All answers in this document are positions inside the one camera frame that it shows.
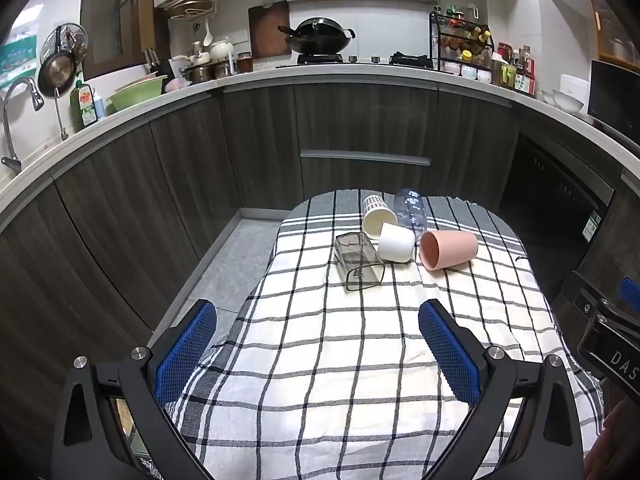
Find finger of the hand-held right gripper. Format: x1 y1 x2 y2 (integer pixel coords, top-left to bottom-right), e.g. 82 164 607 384
595 276 640 335

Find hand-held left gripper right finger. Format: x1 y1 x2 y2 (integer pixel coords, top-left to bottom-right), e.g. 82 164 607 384
418 298 586 480

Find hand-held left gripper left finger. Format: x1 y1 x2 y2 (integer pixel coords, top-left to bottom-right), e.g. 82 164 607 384
50 299 219 480

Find pink cup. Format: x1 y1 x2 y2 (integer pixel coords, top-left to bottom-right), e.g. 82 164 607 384
419 230 479 272

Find white cup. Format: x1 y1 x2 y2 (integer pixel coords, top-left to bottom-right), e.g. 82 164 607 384
377 222 417 264

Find clear grey square cup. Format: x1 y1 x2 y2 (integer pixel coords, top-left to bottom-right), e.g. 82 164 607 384
333 232 386 292

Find striped paper cup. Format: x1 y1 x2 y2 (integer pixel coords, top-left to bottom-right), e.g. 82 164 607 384
362 194 399 241

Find person's right hand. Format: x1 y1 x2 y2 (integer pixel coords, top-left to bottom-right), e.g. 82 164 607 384
584 396 640 480

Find built-in black dishwasher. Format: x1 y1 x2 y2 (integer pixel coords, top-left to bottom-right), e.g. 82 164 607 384
499 132 617 306

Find black white checked tablecloth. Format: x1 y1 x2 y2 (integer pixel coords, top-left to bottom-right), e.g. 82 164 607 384
165 189 608 480

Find clear plastic bottle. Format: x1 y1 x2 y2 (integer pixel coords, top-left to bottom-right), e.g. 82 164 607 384
394 188 430 241

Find black microwave oven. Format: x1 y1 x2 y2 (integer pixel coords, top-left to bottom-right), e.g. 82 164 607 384
587 59 640 137

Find white bowls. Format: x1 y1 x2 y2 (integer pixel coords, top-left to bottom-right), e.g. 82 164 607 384
542 90 584 113

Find cluster of sauce bottles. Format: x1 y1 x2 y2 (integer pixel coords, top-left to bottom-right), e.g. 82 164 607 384
491 42 537 97

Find green plastic basin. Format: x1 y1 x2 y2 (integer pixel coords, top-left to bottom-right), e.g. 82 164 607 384
107 75 169 113

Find small steel water tap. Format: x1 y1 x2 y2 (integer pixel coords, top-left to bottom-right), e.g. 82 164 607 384
52 87 70 141

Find green dish soap bottle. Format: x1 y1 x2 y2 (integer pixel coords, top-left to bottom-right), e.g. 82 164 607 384
69 71 99 134

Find wooden glass-door shelf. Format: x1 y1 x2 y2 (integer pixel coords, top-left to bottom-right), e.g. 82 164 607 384
587 0 640 67

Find black knife block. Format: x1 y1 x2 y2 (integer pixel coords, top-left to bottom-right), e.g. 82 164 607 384
143 47 174 79

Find white teapot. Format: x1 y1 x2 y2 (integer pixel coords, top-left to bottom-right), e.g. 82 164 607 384
208 36 236 61

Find hanging frying pan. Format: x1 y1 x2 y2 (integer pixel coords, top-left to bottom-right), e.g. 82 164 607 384
38 52 77 99

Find steel kitchen faucet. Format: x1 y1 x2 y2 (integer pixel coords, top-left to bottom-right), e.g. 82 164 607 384
0 77 45 172

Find black gas stove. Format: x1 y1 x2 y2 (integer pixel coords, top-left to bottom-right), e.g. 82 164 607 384
276 51 434 69

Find brown cutting board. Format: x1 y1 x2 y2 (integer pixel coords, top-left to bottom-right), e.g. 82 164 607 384
248 1 292 59

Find round metal steamer rack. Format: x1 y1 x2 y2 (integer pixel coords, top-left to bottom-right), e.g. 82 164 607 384
40 22 90 68

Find wooden framed window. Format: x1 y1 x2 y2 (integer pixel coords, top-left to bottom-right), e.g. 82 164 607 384
80 0 157 82

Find black wok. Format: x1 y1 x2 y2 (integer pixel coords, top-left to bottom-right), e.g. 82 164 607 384
278 17 357 55

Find steel drawer handle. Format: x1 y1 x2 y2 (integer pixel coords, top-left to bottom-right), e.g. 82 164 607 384
300 149 431 167

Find black wire spice rack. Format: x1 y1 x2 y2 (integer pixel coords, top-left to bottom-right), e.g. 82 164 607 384
429 6 494 74

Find wall poster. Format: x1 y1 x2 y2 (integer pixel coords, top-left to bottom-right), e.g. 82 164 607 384
0 5 46 92

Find wooden wall board rack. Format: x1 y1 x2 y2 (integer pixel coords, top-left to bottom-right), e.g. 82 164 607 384
158 0 225 22

